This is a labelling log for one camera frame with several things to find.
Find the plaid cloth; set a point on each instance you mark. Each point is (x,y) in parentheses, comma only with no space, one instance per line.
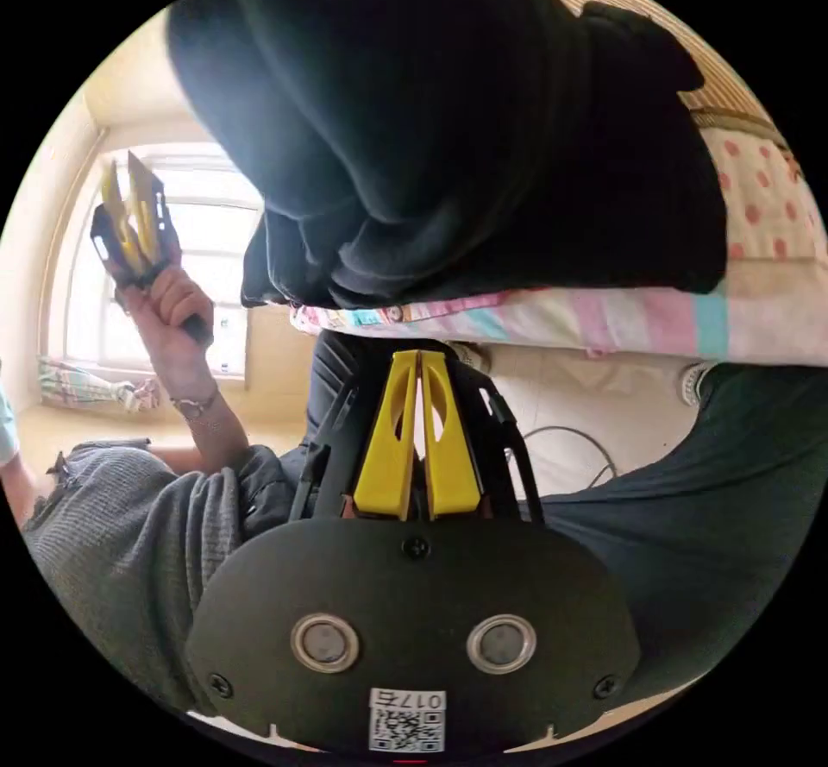
(97,385)

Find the person's left forearm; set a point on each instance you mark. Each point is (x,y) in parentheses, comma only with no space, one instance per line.
(210,427)

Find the person's left hand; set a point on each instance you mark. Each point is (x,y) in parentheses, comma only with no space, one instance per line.
(169,320)

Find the black pants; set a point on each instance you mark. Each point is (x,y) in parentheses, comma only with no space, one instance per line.
(420,133)

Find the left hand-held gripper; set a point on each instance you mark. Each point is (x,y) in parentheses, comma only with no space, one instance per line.
(102,244)

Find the bed with printed sheet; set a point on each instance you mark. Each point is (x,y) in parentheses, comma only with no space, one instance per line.
(647,322)

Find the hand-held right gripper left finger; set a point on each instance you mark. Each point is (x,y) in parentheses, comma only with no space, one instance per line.
(387,456)

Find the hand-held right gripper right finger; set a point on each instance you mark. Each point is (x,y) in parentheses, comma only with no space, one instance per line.
(453,463)

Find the window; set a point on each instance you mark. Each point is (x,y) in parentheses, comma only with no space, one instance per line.
(207,230)

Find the person's body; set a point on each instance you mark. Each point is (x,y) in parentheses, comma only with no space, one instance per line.
(129,521)

